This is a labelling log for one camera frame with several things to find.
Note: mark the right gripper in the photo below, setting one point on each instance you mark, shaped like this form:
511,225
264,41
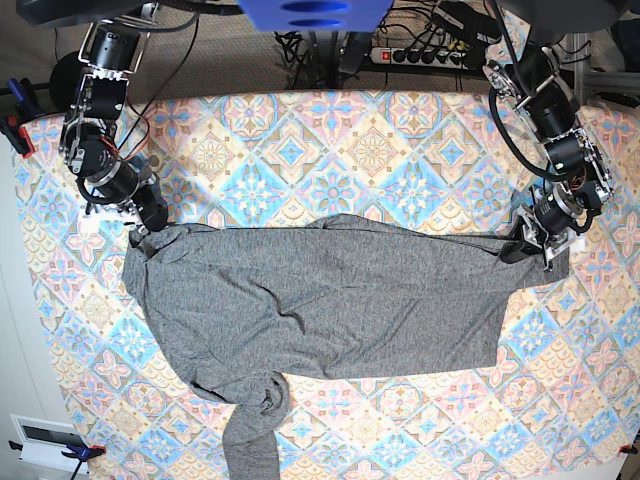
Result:
118,193

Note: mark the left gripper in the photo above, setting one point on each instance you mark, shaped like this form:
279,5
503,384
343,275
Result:
555,224

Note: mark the grey t-shirt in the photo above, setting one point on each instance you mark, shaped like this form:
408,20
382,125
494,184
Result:
235,311

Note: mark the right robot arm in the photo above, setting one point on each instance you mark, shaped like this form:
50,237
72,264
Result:
110,54

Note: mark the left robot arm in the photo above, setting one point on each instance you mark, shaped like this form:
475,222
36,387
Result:
576,184

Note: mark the round black stool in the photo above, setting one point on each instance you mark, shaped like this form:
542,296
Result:
68,81

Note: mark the red black clamp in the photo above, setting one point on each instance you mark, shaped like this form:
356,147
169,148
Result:
17,136

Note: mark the blue clamp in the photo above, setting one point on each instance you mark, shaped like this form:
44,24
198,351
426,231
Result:
22,96

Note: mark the patterned tablecloth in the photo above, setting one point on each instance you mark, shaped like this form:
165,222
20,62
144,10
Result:
563,396

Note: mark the red clamp bottom right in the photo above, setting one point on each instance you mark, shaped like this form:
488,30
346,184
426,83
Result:
630,449

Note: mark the white power strip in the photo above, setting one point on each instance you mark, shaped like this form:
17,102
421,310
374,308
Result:
450,55

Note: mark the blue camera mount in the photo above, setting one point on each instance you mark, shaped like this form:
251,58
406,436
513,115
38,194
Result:
315,15

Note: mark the white wall box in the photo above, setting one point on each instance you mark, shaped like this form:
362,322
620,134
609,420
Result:
41,443

